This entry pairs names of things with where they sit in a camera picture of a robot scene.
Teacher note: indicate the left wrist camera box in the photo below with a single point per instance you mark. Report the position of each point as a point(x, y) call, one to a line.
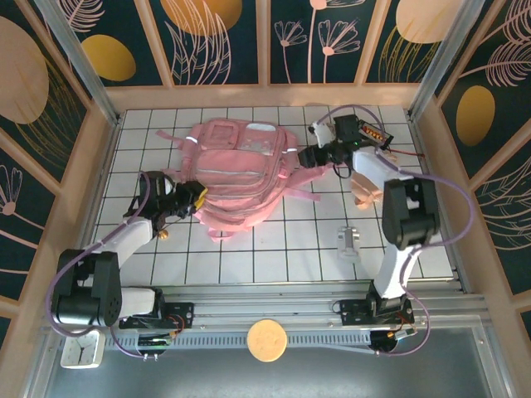
point(167, 188)

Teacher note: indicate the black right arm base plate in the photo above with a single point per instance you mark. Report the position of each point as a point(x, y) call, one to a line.
point(352, 311)

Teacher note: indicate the round yellow sponge disc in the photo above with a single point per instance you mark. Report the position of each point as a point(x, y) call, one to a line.
point(266, 340)

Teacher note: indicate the aluminium mounting rail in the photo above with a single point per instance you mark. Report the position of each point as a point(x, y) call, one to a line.
point(265, 309)

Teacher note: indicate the black charger box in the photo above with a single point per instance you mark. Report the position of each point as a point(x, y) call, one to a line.
point(375, 134)

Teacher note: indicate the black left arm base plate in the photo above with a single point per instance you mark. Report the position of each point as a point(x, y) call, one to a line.
point(182, 313)

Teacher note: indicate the small brass knob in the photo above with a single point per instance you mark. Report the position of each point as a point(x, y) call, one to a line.
point(164, 235)

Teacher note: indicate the aluminium frame post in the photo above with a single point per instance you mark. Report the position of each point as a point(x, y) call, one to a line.
point(444, 62)
point(79, 62)

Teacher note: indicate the white alarm clock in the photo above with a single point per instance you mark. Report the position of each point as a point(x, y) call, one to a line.
point(83, 352)

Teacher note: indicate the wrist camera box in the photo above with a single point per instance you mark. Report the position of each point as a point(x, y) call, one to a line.
point(167, 188)
point(321, 132)

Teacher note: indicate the pink school backpack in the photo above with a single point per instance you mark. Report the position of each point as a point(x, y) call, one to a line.
point(240, 174)

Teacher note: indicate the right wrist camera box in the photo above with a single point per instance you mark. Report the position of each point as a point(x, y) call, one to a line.
point(321, 132)

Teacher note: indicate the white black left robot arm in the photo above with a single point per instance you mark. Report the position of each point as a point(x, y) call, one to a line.
point(132, 236)

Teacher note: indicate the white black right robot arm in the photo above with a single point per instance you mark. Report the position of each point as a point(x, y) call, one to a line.
point(408, 215)

